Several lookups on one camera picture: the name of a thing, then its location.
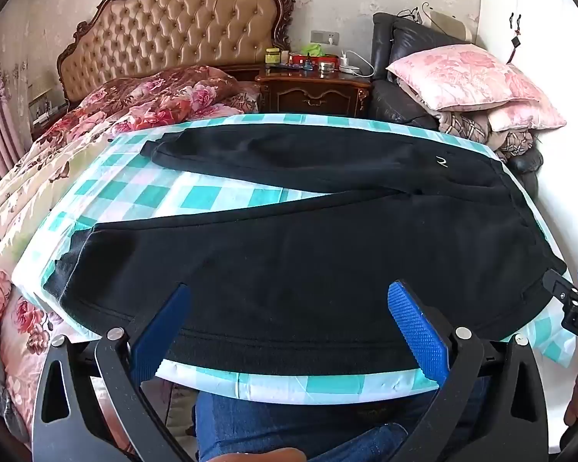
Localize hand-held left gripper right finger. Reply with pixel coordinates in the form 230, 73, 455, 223
386, 279, 550, 462

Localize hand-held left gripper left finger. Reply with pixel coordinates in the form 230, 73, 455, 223
31, 283, 196, 462

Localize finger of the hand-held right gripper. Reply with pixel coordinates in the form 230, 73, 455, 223
542, 264, 578, 305

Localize black pants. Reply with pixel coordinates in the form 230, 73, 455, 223
43, 124, 566, 378

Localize green white checkered cloth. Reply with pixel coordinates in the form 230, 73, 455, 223
12, 113, 578, 405

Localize person's blue jeans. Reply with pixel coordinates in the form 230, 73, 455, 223
195, 375, 492, 462

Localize small pink floral pillow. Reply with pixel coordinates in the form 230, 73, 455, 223
486, 99, 568, 133

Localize beige plaid blanket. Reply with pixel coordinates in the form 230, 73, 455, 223
397, 79, 535, 162

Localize floral quilt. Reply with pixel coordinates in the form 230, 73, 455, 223
0, 65, 261, 444

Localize black leather armchair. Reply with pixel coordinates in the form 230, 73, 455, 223
367, 12, 545, 188

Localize white wardrobe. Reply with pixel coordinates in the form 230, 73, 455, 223
477, 0, 578, 270

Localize large pink floral pillow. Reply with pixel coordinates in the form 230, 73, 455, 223
386, 44, 557, 111

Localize dark wooden nightstand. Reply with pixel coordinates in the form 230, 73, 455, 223
255, 62, 373, 117

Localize pink patterned curtain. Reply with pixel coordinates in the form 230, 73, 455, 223
0, 24, 34, 203

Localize white power strip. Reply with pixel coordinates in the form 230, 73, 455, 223
338, 50, 367, 76

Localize red tin box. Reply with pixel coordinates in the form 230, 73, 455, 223
291, 54, 338, 69

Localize tufted tan bed headboard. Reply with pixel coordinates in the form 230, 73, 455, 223
57, 0, 296, 102

